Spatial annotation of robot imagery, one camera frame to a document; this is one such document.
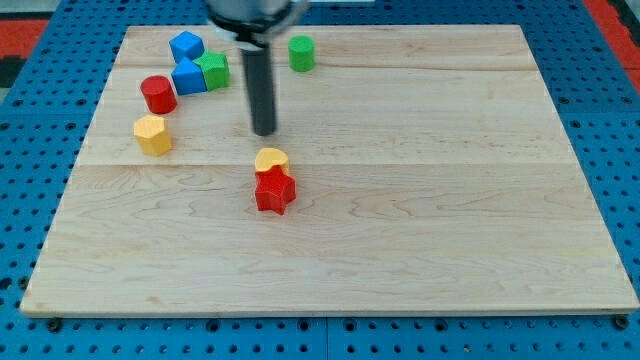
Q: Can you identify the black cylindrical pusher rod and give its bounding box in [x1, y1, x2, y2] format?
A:
[241, 45, 277, 136]

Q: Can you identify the green star block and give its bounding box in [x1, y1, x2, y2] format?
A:
[194, 50, 230, 91]

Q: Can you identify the red star block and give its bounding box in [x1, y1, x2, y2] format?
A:
[255, 165, 296, 215]

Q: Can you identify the yellow hexagon block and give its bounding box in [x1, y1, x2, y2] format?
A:
[133, 115, 172, 156]

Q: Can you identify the green cylinder block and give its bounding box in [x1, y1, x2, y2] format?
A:
[288, 35, 315, 72]

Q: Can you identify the blue triangle block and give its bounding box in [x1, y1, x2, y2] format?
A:
[171, 57, 206, 96]

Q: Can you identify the blue cube block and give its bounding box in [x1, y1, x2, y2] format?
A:
[169, 31, 205, 63]

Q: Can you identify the yellow heart block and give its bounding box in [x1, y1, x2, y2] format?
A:
[254, 147, 289, 175]

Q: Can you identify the red cylinder block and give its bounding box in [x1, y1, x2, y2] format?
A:
[140, 75, 177, 114]

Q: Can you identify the light wooden board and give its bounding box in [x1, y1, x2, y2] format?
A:
[21, 25, 639, 318]

